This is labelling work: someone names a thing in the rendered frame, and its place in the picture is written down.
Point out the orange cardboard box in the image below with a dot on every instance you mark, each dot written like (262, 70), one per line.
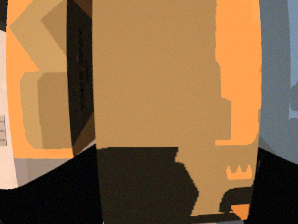
(177, 100)
(49, 74)

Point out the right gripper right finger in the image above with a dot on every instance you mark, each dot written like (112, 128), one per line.
(275, 192)

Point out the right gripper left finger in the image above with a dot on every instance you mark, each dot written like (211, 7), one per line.
(68, 194)

